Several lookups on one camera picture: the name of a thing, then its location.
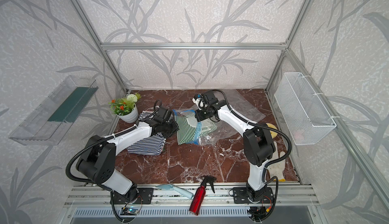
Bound green white striped garment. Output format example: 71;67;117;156
175;113;217;145

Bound blue white striped top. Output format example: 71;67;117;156
127;110;167;156

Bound clear vacuum bag blue zip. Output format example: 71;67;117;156
172;89;266;146

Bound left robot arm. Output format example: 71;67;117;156
66;107;178;199

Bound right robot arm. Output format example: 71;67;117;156
192;90;276;203

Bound potted plant white pot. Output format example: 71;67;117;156
109;93;141;123

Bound yellow smiley sponge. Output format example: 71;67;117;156
265;123;278;139

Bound light blue brush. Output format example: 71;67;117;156
156;184;193;200

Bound red spray bottle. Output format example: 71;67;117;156
189;175;217;215

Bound white work glove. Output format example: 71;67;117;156
266;141;286;182

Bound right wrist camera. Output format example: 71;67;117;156
192;94;205;110

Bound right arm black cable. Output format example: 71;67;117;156
200;89;292;170

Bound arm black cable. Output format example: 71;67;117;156
65;99;163;183
200;89;292;170

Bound white wire basket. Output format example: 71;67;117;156
275;72;337;146

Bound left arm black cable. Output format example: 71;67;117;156
65;99;163;183

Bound clear plastic wall shelf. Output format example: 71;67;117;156
9;76;98;146

